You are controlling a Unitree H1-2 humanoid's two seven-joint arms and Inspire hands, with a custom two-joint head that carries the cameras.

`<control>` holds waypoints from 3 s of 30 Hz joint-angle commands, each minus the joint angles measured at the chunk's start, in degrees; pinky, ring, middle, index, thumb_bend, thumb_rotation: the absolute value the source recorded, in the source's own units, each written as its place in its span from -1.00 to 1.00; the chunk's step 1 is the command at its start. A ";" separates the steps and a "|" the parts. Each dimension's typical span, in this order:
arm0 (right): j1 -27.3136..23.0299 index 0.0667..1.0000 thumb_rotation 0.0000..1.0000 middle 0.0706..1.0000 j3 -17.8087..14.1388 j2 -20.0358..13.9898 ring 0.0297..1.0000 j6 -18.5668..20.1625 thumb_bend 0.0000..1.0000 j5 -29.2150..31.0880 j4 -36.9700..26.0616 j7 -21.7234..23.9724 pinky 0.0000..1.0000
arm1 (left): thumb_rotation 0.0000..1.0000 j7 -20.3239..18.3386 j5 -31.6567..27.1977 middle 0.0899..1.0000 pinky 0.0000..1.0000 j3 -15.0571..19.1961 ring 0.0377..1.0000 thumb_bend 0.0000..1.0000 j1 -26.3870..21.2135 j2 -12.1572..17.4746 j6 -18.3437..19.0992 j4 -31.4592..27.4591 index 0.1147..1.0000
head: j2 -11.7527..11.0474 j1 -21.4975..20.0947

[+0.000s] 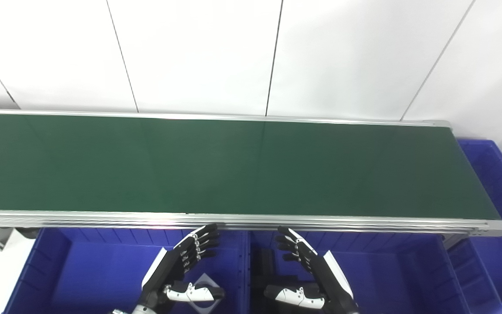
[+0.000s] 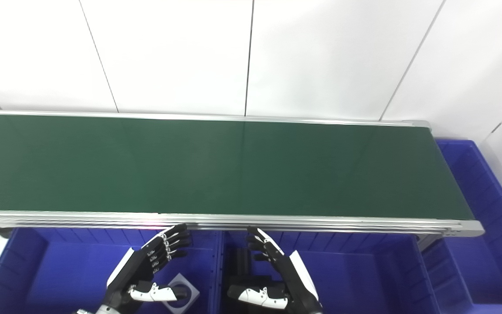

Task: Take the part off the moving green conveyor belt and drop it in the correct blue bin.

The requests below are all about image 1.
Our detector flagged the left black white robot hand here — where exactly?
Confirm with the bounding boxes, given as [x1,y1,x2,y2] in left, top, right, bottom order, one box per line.
[140,223,226,314]

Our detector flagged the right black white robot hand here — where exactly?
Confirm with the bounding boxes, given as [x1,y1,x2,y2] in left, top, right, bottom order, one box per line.
[263,225,360,314]

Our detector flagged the blue plastic bin white parts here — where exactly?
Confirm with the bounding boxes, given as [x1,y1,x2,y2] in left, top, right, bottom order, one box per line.
[2,228,250,314]

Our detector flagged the white square part round hole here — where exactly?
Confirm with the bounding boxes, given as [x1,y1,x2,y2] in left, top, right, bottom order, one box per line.
[189,273,220,313]

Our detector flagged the green conveyor belt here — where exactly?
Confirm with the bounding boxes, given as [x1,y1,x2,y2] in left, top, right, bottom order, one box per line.
[0,109,502,239]
[0,113,502,220]

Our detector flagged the black conveyor bracket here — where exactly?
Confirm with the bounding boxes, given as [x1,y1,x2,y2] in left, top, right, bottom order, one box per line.
[15,227,41,240]

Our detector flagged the blue plastic bin black parts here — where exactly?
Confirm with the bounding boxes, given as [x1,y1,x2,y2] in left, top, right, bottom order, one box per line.
[247,230,470,314]

